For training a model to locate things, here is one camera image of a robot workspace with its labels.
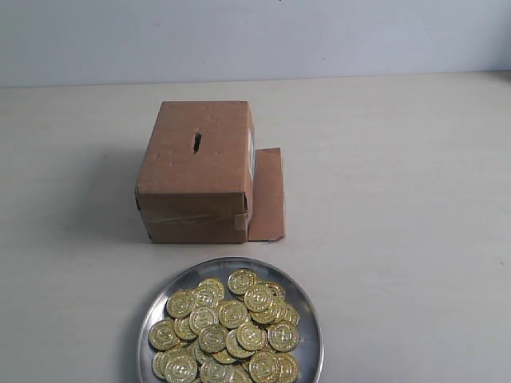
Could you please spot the gold dollar coin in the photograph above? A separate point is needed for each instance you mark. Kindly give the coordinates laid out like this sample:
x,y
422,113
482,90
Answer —
x,y
233,313
180,367
181,304
202,317
162,335
209,292
212,338
240,280
251,337
264,367

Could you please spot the round silver metal plate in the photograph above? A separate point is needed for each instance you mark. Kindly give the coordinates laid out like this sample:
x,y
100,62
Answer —
x,y
310,351

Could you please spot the brown cardboard slotted box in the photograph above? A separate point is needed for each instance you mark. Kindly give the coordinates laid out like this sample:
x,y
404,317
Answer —
x,y
203,181

